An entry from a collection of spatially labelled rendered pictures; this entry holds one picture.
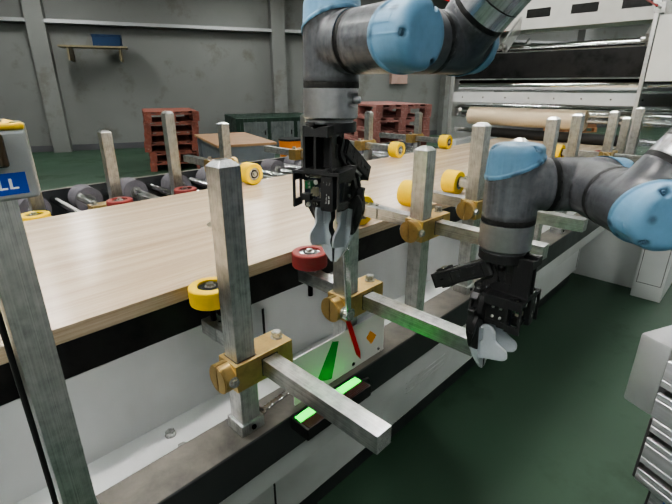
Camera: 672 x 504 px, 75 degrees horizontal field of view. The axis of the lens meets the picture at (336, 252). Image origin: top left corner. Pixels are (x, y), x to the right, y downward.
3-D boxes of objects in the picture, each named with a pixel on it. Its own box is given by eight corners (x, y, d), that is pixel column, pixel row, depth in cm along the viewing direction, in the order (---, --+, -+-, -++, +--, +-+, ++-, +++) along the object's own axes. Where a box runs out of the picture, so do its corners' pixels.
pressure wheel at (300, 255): (334, 295, 102) (334, 248, 98) (309, 306, 97) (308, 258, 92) (311, 284, 107) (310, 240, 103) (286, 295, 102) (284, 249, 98)
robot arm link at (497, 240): (471, 221, 64) (496, 211, 69) (468, 251, 65) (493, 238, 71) (522, 232, 59) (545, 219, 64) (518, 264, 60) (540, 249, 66)
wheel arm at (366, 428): (391, 447, 59) (393, 421, 58) (375, 461, 57) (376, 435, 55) (218, 330, 88) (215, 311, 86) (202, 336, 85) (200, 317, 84)
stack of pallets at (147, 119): (147, 160, 790) (139, 108, 759) (196, 157, 820) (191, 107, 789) (148, 172, 677) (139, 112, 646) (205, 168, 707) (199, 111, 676)
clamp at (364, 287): (382, 303, 93) (383, 281, 91) (338, 326, 84) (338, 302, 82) (362, 294, 97) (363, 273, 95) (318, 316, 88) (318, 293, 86)
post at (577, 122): (562, 237, 177) (586, 113, 160) (558, 239, 175) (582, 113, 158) (553, 235, 180) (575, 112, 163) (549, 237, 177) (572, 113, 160)
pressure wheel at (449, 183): (463, 166, 149) (452, 181, 146) (467, 184, 154) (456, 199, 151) (448, 164, 153) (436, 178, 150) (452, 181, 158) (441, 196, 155)
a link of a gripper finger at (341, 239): (320, 271, 65) (320, 211, 62) (336, 258, 70) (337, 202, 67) (340, 274, 64) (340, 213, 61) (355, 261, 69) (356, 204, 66)
